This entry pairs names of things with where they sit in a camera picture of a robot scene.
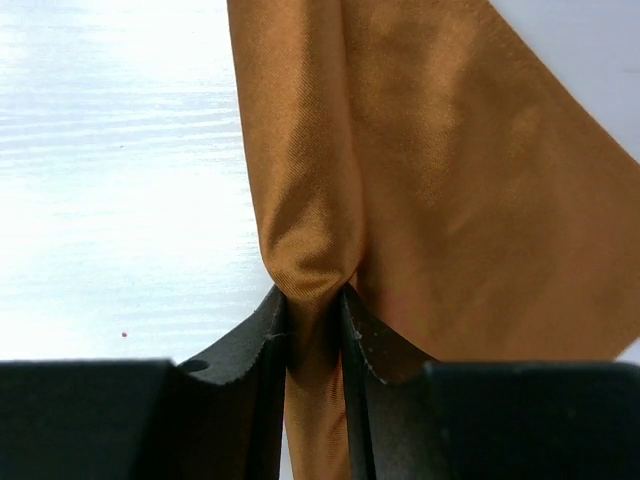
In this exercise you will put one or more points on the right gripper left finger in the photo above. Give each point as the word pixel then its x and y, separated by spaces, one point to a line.
pixel 217 415

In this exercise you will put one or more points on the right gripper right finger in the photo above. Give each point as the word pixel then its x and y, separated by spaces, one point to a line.
pixel 411 416

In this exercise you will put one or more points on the brown cloth napkin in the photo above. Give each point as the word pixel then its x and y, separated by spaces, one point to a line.
pixel 421 152

